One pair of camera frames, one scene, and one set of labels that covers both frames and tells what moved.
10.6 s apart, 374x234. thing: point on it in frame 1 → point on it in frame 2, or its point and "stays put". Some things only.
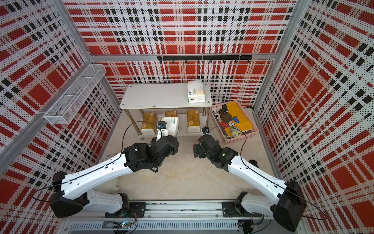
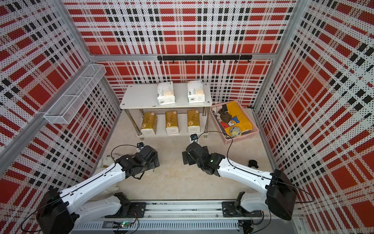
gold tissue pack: (149, 124) stays put
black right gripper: (200, 153) → (190, 161)
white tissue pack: (196, 93) stays put
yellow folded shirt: (238, 120) stays put
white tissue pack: (172, 126) → (165, 93)
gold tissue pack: (193, 119) stays put
